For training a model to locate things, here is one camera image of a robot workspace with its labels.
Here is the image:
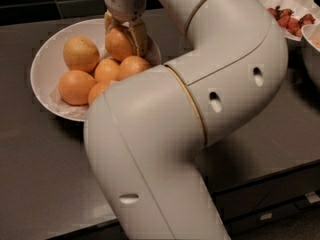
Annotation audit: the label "red strawberries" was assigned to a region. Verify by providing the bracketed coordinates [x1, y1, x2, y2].
[267, 6, 316, 37]

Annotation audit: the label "white paper in bowl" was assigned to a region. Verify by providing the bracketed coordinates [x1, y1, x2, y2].
[49, 37, 161, 120]

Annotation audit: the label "white bowl with oranges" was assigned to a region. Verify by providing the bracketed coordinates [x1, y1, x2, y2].
[29, 18, 163, 123]

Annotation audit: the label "white bowl with strawberries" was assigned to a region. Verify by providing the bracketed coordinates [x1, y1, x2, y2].
[246, 0, 320, 42]

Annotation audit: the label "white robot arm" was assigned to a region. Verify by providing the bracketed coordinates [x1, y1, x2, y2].
[84, 0, 288, 240]

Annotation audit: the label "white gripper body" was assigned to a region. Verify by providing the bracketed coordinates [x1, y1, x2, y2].
[104, 0, 146, 24]

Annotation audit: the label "lower dark drawer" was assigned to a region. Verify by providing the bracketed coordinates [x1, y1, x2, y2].
[225, 190, 320, 237]

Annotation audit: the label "orange under paper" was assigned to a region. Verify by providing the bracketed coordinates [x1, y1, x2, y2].
[88, 82, 110, 105]

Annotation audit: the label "orange middle small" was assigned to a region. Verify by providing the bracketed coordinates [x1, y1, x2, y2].
[94, 58, 120, 82]

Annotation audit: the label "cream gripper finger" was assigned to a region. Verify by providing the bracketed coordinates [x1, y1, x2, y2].
[129, 19, 148, 57]
[104, 11, 120, 33]

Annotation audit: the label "yellowish orange top left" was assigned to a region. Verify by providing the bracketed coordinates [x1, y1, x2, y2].
[63, 35, 100, 73]

